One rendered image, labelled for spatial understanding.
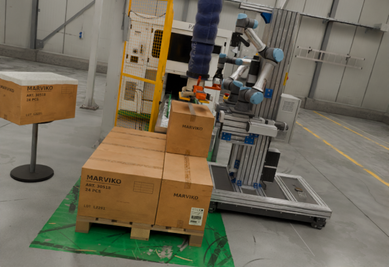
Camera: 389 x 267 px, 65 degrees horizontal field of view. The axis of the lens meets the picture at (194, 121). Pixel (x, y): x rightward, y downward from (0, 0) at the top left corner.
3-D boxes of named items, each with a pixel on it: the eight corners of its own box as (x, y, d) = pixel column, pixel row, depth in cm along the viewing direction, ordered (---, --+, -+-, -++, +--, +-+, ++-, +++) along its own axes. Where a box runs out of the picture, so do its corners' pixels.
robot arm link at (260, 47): (268, 52, 297) (239, 14, 271) (275, 52, 288) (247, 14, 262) (261, 61, 296) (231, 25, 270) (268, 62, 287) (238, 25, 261)
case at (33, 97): (48, 108, 337) (51, 72, 328) (74, 117, 320) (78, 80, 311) (-8, 114, 284) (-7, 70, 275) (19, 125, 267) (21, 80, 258)
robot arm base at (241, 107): (247, 110, 304) (249, 100, 301) (250, 113, 289) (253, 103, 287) (232, 107, 303) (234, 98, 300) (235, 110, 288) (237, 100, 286)
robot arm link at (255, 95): (250, 103, 291) (276, 50, 287) (260, 107, 278) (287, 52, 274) (241, 98, 284) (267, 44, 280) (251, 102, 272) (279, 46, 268)
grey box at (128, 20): (125, 40, 408) (128, 17, 401) (129, 41, 408) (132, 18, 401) (122, 40, 388) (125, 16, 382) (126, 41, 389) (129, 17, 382)
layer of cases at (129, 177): (110, 159, 351) (114, 125, 342) (195, 171, 361) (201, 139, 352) (77, 215, 235) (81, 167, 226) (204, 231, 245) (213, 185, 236)
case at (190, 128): (166, 134, 348) (172, 99, 339) (200, 139, 352) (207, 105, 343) (165, 152, 290) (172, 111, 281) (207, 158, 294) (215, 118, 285)
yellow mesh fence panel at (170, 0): (107, 135, 477) (124, -7, 430) (112, 134, 485) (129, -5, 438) (148, 153, 431) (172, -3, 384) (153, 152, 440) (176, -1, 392)
